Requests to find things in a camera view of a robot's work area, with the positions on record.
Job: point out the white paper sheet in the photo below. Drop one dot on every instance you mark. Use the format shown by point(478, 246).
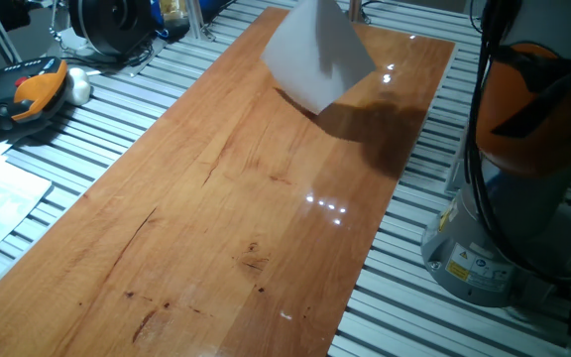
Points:
point(305, 69)

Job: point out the silver and orange robot arm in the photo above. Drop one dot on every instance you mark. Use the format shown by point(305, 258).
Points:
point(513, 154)

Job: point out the wooden board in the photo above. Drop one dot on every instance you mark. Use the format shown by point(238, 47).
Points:
point(166, 258)

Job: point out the blue container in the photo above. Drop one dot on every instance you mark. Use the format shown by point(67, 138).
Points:
point(211, 7)

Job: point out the jar with yellow content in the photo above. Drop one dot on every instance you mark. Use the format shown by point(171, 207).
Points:
point(174, 15)

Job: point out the blue object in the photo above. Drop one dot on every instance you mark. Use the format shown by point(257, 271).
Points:
point(155, 12)

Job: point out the white rounded object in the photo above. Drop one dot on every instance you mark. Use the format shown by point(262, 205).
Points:
point(78, 89)

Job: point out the black round device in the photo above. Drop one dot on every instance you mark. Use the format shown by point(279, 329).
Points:
point(112, 25)

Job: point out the black and orange teach pendant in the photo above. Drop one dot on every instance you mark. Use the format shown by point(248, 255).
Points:
point(37, 91)

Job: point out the thin metal rod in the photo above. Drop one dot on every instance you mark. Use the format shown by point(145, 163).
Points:
point(55, 20)

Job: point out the printed paper document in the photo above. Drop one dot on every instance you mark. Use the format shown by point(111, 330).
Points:
point(3, 198)

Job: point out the grey flat base plate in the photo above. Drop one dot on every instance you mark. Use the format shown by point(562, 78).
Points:
point(149, 59)

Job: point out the metal post with base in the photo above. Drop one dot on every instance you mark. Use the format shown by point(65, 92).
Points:
point(357, 10)

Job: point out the aluminium profile post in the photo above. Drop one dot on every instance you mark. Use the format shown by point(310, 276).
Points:
point(194, 15)

